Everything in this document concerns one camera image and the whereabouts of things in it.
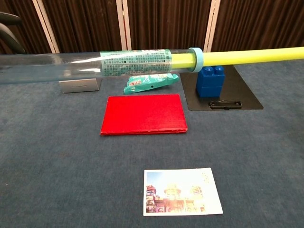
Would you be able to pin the red flat notebook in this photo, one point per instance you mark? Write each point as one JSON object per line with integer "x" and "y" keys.
{"x": 142, "y": 114}

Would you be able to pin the silver grey printed box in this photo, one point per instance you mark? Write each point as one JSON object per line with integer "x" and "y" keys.
{"x": 78, "y": 86}

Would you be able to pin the yellow and teal water pump toy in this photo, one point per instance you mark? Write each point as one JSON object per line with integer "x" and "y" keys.
{"x": 133, "y": 63}

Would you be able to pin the blue studded building block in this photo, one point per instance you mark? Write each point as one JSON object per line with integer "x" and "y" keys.
{"x": 209, "y": 85}

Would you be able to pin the brown folding screen panel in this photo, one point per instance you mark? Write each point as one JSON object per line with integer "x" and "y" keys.
{"x": 83, "y": 23}
{"x": 166, "y": 23}
{"x": 35, "y": 28}
{"x": 261, "y": 23}

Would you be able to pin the black clipboard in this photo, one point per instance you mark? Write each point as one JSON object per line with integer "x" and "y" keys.
{"x": 242, "y": 90}

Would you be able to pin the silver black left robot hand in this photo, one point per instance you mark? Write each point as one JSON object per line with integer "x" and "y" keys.
{"x": 10, "y": 39}

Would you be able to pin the photo postcard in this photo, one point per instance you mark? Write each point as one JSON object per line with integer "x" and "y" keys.
{"x": 183, "y": 192}

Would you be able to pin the teal white snack bag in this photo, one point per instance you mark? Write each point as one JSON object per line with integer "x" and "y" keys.
{"x": 147, "y": 84}

